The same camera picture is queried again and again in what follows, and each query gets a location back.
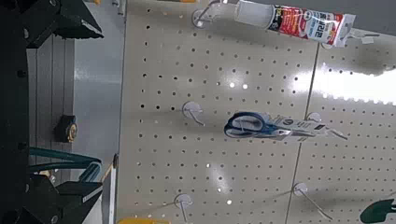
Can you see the beige metal pegboard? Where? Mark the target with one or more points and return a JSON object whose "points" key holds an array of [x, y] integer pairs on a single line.
{"points": [[249, 171]]}

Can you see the dark green hanging tool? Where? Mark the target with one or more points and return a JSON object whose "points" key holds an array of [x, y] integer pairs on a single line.
{"points": [[378, 213]]}

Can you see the red white sealant tube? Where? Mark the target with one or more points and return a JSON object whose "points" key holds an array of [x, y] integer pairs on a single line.
{"points": [[299, 26]]}

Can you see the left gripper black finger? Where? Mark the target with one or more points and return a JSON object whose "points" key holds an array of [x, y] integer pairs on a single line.
{"points": [[59, 202], [62, 18]]}

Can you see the blue scissors in package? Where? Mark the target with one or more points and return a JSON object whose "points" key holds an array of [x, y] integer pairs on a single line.
{"points": [[246, 124]]}

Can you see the blue grey plastic crate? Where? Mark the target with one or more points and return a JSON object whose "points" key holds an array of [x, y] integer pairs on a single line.
{"points": [[56, 151]]}

